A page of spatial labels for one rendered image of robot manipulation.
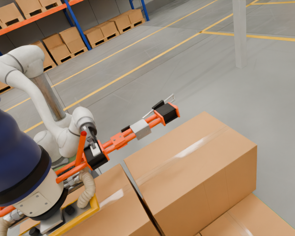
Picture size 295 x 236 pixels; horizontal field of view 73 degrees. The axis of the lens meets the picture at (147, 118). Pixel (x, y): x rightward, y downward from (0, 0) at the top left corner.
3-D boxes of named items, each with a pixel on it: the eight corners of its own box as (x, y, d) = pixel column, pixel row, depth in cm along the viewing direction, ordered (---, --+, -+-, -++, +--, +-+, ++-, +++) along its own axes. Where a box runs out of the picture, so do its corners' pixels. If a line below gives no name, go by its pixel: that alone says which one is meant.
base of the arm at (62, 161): (46, 158, 167) (42, 154, 163) (70, 148, 167) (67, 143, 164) (41, 174, 151) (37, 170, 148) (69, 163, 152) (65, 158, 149)
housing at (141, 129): (138, 141, 84) (135, 133, 81) (132, 133, 89) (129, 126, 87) (152, 132, 85) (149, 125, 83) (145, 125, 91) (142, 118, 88)
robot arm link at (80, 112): (99, 118, 104) (89, 139, 107) (92, 106, 116) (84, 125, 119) (79, 112, 98) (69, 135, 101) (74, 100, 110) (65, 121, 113)
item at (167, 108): (164, 126, 86) (161, 117, 83) (156, 119, 91) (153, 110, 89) (180, 116, 87) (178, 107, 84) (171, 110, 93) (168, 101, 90)
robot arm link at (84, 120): (97, 126, 106) (100, 131, 101) (81, 135, 104) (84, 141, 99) (89, 113, 100) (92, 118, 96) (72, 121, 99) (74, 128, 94)
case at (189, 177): (173, 249, 109) (152, 215, 86) (144, 195, 141) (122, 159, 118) (256, 189, 120) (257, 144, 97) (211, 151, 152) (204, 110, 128)
